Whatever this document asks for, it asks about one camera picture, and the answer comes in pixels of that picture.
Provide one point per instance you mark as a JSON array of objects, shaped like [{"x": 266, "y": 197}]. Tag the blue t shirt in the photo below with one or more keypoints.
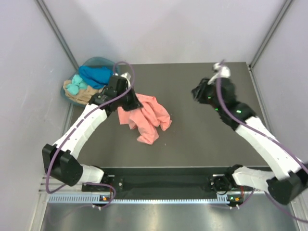
[{"x": 97, "y": 78}]

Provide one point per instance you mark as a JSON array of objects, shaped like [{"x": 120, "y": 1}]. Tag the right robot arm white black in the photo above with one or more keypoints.
[{"x": 288, "y": 175}]

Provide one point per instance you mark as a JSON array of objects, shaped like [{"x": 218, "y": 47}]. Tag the left aluminium frame post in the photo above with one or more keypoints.
[{"x": 54, "y": 27}]

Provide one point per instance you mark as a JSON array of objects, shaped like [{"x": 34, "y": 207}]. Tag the aluminium frame post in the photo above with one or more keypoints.
[
  {"x": 54, "y": 27},
  {"x": 287, "y": 4}
]

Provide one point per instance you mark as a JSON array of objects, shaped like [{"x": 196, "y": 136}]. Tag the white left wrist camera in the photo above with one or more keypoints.
[{"x": 127, "y": 76}]

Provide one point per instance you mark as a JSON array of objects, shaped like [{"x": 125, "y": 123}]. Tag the right aluminium frame post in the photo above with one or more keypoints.
[{"x": 287, "y": 4}]

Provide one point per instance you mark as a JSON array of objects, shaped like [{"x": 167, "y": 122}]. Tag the light turquoise t shirt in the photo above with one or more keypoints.
[{"x": 76, "y": 84}]

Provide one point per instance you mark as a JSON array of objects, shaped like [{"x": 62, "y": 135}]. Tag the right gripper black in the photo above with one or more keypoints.
[{"x": 198, "y": 92}]

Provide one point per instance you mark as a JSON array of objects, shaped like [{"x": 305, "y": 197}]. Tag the grey slotted cable duct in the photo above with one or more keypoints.
[{"x": 103, "y": 199}]

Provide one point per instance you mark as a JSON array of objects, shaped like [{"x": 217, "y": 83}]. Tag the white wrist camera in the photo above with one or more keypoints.
[
  {"x": 127, "y": 76},
  {"x": 221, "y": 71}
]

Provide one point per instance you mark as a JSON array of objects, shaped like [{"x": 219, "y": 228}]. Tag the pink t shirt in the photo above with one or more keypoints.
[{"x": 146, "y": 119}]

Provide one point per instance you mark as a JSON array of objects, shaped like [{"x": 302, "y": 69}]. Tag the teal laundry basket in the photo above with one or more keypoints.
[{"x": 94, "y": 62}]

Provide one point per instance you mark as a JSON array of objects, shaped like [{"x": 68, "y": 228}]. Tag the aluminium rail front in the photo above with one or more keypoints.
[{"x": 56, "y": 186}]

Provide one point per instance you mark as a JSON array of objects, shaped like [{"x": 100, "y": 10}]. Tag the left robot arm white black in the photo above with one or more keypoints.
[{"x": 60, "y": 159}]

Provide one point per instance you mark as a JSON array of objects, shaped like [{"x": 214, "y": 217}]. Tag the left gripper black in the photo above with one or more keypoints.
[{"x": 134, "y": 103}]

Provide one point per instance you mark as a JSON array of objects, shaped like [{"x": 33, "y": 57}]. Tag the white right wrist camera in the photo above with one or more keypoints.
[{"x": 221, "y": 71}]

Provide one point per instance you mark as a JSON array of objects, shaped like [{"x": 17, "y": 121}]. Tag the beige t shirt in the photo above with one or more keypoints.
[{"x": 84, "y": 96}]

